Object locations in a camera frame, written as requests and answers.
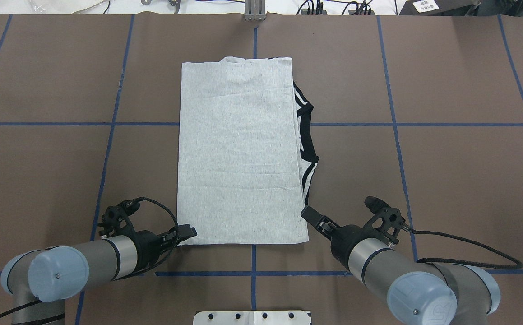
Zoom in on grey cartoon print t-shirt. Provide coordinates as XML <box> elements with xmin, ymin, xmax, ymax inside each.
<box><xmin>177</xmin><ymin>57</ymin><xmax>319</xmax><ymax>246</ymax></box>

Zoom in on black box with label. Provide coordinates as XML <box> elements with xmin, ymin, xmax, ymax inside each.
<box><xmin>398</xmin><ymin>0</ymin><xmax>481</xmax><ymax>16</ymax></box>

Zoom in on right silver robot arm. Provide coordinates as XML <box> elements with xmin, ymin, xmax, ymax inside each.
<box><xmin>301</xmin><ymin>203</ymin><xmax>501</xmax><ymax>325</ymax></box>

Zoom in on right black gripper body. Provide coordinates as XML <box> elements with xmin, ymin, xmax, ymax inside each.
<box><xmin>331</xmin><ymin>224</ymin><xmax>378</xmax><ymax>271</ymax></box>

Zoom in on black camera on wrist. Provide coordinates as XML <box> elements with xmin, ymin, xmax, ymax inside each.
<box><xmin>362</xmin><ymin>196</ymin><xmax>411</xmax><ymax>246</ymax></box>
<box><xmin>97</xmin><ymin>200</ymin><xmax>140</xmax><ymax>239</ymax></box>

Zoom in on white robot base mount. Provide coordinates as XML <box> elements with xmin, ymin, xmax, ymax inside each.
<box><xmin>193</xmin><ymin>310</ymin><xmax>313</xmax><ymax>325</ymax></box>

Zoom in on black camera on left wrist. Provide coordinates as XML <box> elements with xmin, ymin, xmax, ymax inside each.
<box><xmin>97</xmin><ymin>200</ymin><xmax>140</xmax><ymax>239</ymax></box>

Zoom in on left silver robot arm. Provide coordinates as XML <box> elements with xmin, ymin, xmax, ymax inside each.
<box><xmin>0</xmin><ymin>224</ymin><xmax>197</xmax><ymax>325</ymax></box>

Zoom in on grey orange usb hub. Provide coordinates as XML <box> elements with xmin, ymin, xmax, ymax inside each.
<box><xmin>296</xmin><ymin>0</ymin><xmax>327</xmax><ymax>16</ymax></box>
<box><xmin>342</xmin><ymin>0</ymin><xmax>375</xmax><ymax>16</ymax></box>

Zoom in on right grey orange usb hub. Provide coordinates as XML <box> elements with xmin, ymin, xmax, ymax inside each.
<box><xmin>342</xmin><ymin>0</ymin><xmax>375</xmax><ymax>16</ymax></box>

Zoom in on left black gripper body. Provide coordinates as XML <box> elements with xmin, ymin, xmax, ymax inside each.
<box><xmin>133</xmin><ymin>230</ymin><xmax>176</xmax><ymax>275</ymax></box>

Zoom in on left grey orange usb hub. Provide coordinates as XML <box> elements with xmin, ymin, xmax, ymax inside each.
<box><xmin>296</xmin><ymin>0</ymin><xmax>327</xmax><ymax>16</ymax></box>

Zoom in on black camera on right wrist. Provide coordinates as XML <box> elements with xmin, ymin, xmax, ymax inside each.
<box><xmin>362</xmin><ymin>196</ymin><xmax>411</xmax><ymax>246</ymax></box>

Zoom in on aluminium frame post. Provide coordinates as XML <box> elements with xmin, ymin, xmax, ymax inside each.
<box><xmin>243</xmin><ymin>0</ymin><xmax>267</xmax><ymax>21</ymax></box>

